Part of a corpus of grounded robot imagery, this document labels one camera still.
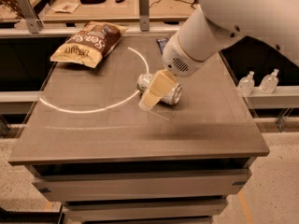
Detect middle metal bracket post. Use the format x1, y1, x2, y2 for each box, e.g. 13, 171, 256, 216
138, 0, 150, 32

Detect clear plastic bottle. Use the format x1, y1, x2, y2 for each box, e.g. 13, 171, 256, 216
237, 71, 255, 96
259, 69, 279, 94

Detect clear plastic bottle right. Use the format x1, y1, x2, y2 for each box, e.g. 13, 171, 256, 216
259, 69, 279, 94

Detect black oblong object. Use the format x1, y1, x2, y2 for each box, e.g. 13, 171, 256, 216
79, 0, 106, 5

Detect clear plastic bottle left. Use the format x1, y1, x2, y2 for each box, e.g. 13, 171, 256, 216
237, 71, 255, 96

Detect brown yellow chip bag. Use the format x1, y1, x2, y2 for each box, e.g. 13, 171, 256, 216
50, 21, 127, 68

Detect metal bracket post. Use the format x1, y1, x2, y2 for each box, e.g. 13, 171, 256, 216
17, 0, 43, 34
138, 0, 150, 32

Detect dark blue snack packet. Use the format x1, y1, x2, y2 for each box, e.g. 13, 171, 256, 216
156, 38, 169, 52

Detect small paper packet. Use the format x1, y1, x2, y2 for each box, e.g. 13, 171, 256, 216
52, 2, 79, 13

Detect grey table drawer cabinet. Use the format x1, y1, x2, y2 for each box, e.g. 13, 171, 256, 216
33, 160, 251, 224

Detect left metal bracket post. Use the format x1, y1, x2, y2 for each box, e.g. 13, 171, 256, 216
17, 0, 43, 34

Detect silver green 7up can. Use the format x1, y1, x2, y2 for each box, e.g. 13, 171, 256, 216
136, 73, 182, 105

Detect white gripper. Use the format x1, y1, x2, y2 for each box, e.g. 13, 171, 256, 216
138, 32, 206, 111

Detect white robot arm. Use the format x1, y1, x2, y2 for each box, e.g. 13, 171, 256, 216
139, 0, 299, 111

